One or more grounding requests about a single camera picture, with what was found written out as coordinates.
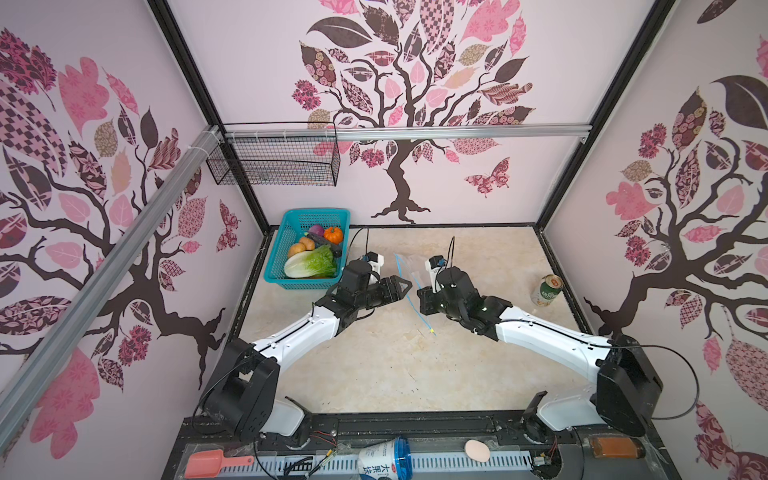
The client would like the white cable tray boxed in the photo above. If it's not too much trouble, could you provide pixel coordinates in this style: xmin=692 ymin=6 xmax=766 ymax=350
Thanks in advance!
xmin=218 ymin=451 xmax=534 ymax=479

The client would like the black wire basket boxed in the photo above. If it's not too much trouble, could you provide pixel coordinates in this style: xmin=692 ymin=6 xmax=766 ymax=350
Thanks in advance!
xmin=206 ymin=120 xmax=341 ymax=187

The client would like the aluminium rail left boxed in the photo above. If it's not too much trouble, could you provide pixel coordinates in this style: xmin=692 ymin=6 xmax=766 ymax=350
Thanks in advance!
xmin=1 ymin=125 xmax=222 ymax=448

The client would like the aluminium rail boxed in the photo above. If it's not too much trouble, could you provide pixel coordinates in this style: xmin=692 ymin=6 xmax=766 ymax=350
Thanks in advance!
xmin=1 ymin=125 xmax=222 ymax=448
xmin=223 ymin=123 xmax=592 ymax=143

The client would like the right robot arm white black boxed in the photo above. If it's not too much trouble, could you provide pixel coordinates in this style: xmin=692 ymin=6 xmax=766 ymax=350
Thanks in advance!
xmin=418 ymin=257 xmax=663 ymax=443

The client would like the aluminium rail back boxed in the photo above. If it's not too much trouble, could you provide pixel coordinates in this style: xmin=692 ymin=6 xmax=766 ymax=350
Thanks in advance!
xmin=223 ymin=123 xmax=592 ymax=143

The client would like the white blue yogurt cup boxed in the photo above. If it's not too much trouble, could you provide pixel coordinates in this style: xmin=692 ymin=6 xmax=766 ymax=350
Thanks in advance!
xmin=357 ymin=437 xmax=413 ymax=480

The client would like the green lettuce cabbage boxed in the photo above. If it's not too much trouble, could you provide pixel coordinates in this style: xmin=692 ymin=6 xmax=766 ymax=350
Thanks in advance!
xmin=283 ymin=245 xmax=337 ymax=279

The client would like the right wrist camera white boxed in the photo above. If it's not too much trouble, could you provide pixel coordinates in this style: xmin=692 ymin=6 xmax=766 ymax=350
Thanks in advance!
xmin=425 ymin=255 xmax=448 ymax=293

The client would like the green drink can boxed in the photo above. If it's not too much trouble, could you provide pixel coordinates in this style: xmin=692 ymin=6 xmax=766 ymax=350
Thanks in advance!
xmin=531 ymin=274 xmax=564 ymax=307

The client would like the teal plastic basket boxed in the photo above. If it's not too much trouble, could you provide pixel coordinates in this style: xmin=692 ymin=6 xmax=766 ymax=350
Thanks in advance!
xmin=264 ymin=208 xmax=350 ymax=290

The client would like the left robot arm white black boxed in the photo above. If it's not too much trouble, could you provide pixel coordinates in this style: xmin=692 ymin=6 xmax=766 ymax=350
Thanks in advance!
xmin=195 ymin=259 xmax=412 ymax=447

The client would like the dark eggplant green stem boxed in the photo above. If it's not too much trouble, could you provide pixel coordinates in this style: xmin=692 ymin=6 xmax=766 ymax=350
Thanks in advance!
xmin=306 ymin=232 xmax=343 ymax=258

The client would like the yellow potato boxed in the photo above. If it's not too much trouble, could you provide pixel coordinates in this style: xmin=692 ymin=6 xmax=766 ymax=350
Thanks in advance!
xmin=287 ymin=243 xmax=306 ymax=258

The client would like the orange pumpkin toy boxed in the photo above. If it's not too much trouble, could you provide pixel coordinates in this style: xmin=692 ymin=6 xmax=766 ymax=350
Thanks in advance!
xmin=323 ymin=227 xmax=345 ymax=245

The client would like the purple onion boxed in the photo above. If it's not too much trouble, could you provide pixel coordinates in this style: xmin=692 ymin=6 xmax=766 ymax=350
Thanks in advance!
xmin=307 ymin=224 xmax=325 ymax=238

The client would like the red plastic scoop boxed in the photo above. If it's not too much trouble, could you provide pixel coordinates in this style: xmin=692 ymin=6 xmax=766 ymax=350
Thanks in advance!
xmin=184 ymin=449 xmax=255 ymax=479

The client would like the clear zip bag blue zipper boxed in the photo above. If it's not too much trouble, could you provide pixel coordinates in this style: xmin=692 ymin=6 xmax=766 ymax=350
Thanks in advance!
xmin=395 ymin=253 xmax=435 ymax=335

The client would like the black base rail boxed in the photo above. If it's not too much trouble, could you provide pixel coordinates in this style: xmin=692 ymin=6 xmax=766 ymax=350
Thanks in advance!
xmin=162 ymin=410 xmax=680 ymax=479

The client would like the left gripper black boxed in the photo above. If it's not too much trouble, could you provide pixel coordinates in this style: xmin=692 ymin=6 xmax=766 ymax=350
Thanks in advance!
xmin=355 ymin=275 xmax=412 ymax=310

